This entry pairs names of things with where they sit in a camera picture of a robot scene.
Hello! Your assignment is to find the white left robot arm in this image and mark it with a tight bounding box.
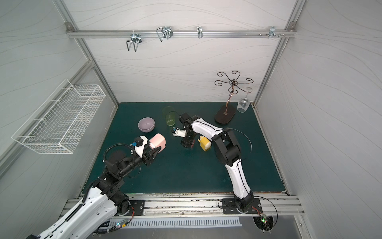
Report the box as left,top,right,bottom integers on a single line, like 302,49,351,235
29,138,166,239

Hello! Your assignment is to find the copper glass holder stand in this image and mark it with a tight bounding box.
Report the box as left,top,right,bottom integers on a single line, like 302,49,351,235
214,70,254,125

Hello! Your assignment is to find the lilac ceramic bowl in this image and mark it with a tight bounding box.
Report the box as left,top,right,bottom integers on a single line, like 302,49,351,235
138,117,155,132

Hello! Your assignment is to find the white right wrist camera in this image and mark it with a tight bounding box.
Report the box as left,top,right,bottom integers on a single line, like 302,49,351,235
171,127,187,138

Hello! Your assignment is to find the clear wine glass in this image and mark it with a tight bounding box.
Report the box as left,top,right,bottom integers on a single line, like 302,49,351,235
237,87,253,113

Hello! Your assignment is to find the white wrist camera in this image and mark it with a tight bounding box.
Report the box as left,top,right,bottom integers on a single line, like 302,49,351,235
132,136,148,158
171,127,187,138

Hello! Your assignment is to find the aluminium top rail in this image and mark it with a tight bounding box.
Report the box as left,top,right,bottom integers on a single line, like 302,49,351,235
67,29,297,39

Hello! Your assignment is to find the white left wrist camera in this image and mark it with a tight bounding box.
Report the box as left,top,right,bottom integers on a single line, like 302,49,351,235
132,136,148,158

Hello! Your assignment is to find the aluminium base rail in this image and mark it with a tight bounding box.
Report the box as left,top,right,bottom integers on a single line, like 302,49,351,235
129,192,305,218

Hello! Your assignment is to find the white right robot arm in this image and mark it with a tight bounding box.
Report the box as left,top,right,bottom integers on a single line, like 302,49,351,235
179,113,254,214

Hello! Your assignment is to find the metal hook clip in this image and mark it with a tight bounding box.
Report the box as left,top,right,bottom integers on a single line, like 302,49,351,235
197,26,203,39
156,26,174,42
126,32,142,52
259,26,285,38

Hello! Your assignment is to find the yellow pencil sharpener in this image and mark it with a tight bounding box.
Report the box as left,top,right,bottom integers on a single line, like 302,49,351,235
198,136,212,151

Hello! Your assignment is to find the white wire basket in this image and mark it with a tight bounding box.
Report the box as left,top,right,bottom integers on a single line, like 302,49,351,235
12,79,105,154

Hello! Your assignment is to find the green glass tumbler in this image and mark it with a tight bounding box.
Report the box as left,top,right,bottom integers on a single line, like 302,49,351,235
163,106,178,126

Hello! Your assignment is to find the white slotted cable duct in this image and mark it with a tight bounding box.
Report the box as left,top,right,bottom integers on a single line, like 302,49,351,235
123,217,242,229

